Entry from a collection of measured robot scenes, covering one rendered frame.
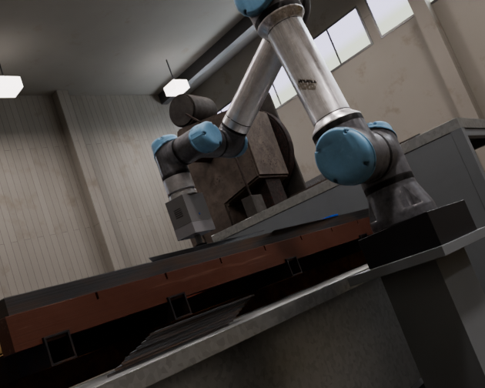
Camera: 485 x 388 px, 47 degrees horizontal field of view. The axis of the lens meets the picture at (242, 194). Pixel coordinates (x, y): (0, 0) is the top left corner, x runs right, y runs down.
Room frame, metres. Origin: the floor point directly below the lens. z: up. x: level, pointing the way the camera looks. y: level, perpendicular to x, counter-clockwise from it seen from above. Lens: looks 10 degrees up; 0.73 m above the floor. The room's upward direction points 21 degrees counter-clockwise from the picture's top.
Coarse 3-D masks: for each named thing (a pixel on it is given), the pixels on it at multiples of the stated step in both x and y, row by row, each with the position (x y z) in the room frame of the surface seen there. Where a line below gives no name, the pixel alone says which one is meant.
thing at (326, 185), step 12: (456, 120) 1.99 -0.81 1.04; (468, 120) 2.10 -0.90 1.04; (480, 120) 2.24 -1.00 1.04; (432, 132) 2.05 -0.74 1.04; (444, 132) 2.03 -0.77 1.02; (408, 144) 2.11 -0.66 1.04; (420, 144) 2.09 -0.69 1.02; (300, 192) 2.43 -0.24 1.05; (312, 192) 2.40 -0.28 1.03; (276, 204) 2.51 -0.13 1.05; (288, 204) 2.48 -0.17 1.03; (252, 216) 2.61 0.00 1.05; (264, 216) 2.57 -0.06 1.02; (228, 228) 2.70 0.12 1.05; (240, 228) 2.66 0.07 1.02; (216, 240) 2.76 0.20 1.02
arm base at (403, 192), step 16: (400, 176) 1.22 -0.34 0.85; (368, 192) 1.26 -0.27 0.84; (384, 192) 1.23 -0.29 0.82; (400, 192) 1.21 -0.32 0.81; (416, 192) 1.22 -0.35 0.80; (384, 208) 1.22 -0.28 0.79; (400, 208) 1.21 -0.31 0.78; (416, 208) 1.20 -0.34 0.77; (432, 208) 1.22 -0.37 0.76; (384, 224) 1.23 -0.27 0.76
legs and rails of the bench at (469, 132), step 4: (464, 128) 2.04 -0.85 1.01; (468, 128) 2.08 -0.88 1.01; (468, 132) 2.06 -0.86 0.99; (472, 132) 2.10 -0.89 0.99; (476, 132) 2.14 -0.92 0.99; (480, 132) 2.19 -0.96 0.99; (484, 132) 2.24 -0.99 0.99; (468, 136) 2.08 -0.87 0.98; (472, 136) 2.12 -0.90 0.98; (476, 136) 2.17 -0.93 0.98; (480, 136) 2.22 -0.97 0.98; (484, 136) 2.27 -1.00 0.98; (476, 140) 2.51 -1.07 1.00; (480, 140) 2.50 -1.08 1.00; (484, 140) 2.49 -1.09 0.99; (472, 144) 2.52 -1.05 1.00; (476, 144) 2.51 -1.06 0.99; (480, 144) 2.50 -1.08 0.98; (484, 144) 2.49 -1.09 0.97; (476, 148) 2.52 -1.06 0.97
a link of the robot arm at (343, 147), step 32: (256, 0) 1.13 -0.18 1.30; (288, 0) 1.13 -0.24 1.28; (288, 32) 1.14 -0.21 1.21; (288, 64) 1.15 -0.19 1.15; (320, 64) 1.14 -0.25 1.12; (320, 96) 1.13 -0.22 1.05; (320, 128) 1.13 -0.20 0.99; (352, 128) 1.11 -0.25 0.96; (320, 160) 1.13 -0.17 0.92; (352, 160) 1.10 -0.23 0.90; (384, 160) 1.16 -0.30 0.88
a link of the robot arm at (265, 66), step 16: (304, 16) 1.26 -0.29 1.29; (272, 48) 1.32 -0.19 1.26; (256, 64) 1.34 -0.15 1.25; (272, 64) 1.34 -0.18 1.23; (256, 80) 1.36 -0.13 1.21; (272, 80) 1.37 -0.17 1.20; (240, 96) 1.38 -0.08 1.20; (256, 96) 1.38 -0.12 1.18; (240, 112) 1.40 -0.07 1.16; (256, 112) 1.42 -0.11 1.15; (224, 128) 1.43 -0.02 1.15; (240, 128) 1.42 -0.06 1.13; (240, 144) 1.46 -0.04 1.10
